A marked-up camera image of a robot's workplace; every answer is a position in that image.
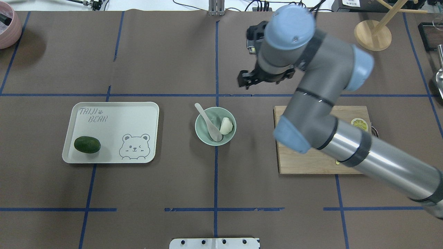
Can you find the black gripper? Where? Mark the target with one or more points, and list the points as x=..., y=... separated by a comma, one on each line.
x=250, y=77

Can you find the white steamed bun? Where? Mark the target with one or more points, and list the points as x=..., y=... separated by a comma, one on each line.
x=226, y=126

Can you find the white ceramic spoon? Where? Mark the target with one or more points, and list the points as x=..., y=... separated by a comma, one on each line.
x=214, y=133

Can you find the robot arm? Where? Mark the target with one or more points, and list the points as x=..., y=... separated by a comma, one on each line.
x=290, y=40

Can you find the green ceramic bowl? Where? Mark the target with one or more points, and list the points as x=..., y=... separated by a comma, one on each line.
x=215, y=115

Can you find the pink bowl with ice cubes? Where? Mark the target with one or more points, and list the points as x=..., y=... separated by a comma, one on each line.
x=11, y=33

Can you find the grey folded cloth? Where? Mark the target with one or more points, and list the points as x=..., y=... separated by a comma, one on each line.
x=252, y=46

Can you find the wooden cutting board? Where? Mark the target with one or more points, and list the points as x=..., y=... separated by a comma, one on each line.
x=315, y=162

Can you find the lemon slice top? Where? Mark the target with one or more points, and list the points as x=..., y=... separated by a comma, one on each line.
x=360, y=123

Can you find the cream serving tray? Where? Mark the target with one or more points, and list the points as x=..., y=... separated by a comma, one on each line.
x=127, y=132

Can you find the wooden mug tree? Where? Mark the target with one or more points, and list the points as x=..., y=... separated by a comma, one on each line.
x=374, y=35

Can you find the black tripod stand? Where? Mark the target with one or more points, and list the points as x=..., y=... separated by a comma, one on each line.
x=95, y=5

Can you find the green avocado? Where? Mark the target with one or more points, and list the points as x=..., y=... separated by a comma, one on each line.
x=88, y=145

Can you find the metal scoop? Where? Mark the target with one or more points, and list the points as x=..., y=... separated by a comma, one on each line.
x=439, y=73

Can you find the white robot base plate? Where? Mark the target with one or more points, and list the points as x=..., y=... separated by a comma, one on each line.
x=215, y=243

